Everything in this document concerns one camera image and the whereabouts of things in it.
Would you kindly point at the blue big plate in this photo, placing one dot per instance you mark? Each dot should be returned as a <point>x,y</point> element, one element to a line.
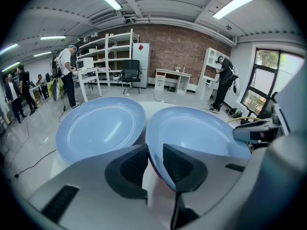
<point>196,133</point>
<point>100,128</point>

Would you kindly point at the black framed window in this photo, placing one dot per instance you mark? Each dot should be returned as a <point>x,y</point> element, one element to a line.
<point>266,80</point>

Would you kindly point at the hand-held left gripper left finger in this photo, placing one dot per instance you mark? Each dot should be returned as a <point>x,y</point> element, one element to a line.
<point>96,190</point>

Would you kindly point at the white shelving rack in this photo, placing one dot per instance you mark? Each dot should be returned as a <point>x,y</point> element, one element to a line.
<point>107,56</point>

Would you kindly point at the black white oval disc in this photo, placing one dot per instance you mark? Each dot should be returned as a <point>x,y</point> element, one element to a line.
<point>55,90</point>
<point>236,90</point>

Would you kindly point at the ceiling air conditioner unit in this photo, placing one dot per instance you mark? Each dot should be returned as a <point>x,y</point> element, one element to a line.
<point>105,18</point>

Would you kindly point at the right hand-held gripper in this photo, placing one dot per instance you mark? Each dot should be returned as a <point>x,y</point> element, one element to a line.
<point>295,104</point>

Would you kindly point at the tall white cabinet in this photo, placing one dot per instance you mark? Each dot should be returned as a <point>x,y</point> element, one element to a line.
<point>209,54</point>

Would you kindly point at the yellow-green chair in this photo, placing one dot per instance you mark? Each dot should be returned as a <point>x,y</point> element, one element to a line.
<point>50,87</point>

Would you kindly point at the white rice cooker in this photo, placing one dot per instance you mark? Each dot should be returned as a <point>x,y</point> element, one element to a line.
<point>117,77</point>

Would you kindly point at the white low desk with drawers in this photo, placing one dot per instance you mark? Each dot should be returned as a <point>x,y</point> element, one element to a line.
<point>159,80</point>

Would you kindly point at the white fridge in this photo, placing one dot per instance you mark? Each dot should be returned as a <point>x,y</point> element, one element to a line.
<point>144,66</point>

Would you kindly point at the white microwave oven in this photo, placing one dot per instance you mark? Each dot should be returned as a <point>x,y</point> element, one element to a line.
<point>85,63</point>

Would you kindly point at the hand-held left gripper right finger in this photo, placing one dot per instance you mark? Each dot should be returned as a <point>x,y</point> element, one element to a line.
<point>216,176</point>

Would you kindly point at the green black device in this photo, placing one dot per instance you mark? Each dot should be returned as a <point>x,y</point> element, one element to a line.
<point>236,112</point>

